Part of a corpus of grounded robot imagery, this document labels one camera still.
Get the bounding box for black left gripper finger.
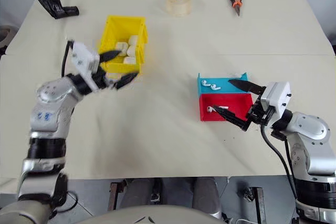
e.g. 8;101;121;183
114;71;139;90
99;49;120;64

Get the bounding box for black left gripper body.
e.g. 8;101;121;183
91;62;117;92

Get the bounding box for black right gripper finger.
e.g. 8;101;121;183
227;78;266;95
213;104;253;132

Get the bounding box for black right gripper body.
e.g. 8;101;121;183
246;93;275;125

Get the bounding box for yellow plastic bin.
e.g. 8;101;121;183
99;14;149;80

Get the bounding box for red open tray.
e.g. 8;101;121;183
198;92;254;123

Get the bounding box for blue open tray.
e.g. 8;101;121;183
196;71;253;97

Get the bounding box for cream table cover sheet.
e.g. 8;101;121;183
0;0;336;179

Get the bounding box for black plastic printed part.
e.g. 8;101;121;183
35;0;80;20

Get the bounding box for orange black needle-nose pliers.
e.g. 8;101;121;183
227;0;244;17

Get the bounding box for dark grey rounded shape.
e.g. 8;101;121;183
192;177;222;215

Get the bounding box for beige tape roll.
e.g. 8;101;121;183
165;0;193;18

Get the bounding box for grey round object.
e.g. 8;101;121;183
0;25;14;55

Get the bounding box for beige robot torso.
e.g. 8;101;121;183
78;204;224;224

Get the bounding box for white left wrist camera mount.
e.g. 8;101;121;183
70;40;102;91

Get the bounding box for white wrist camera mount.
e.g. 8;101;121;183
259;80;292;116
70;40;102;91

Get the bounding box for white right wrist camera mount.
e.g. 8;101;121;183
259;80;292;116

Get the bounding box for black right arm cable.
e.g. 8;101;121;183
260;125;299;201

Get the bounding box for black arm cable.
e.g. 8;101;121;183
260;125;299;201
60;39;76;78

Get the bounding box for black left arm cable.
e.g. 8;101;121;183
60;39;76;78

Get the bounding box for rusty metal frame post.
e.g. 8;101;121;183
248;187;265;224
109;180;127;211

